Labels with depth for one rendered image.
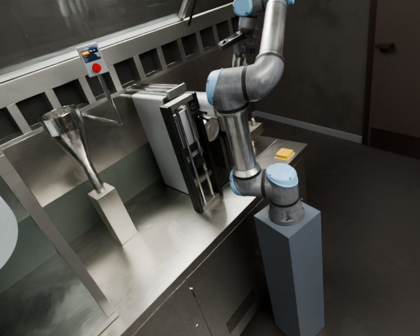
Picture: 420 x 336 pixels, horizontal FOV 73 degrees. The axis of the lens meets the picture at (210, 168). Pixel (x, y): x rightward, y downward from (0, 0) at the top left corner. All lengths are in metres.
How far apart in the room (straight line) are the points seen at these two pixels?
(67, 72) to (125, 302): 0.97
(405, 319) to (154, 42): 2.05
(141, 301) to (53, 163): 0.71
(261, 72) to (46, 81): 0.88
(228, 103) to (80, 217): 0.96
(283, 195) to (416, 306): 1.25
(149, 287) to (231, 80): 0.80
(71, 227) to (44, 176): 0.30
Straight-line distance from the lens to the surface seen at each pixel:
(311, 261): 1.44
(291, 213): 1.21
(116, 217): 1.33
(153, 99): 1.31
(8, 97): 1.36
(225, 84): 0.95
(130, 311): 1.16
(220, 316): 1.61
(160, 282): 1.18
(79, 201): 1.53
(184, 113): 1.21
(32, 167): 1.42
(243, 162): 1.10
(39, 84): 1.39
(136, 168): 1.63
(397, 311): 2.13
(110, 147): 1.53
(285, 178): 1.11
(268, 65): 0.95
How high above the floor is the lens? 1.78
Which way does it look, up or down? 32 degrees down
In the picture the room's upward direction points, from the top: 15 degrees counter-clockwise
